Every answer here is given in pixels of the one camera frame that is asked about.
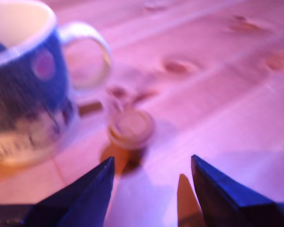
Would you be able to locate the brown coffee capsule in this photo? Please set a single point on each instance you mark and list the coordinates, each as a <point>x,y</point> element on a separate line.
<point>130,128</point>

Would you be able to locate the white mug with cartoon print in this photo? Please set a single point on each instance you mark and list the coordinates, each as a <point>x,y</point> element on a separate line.
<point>26,99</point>

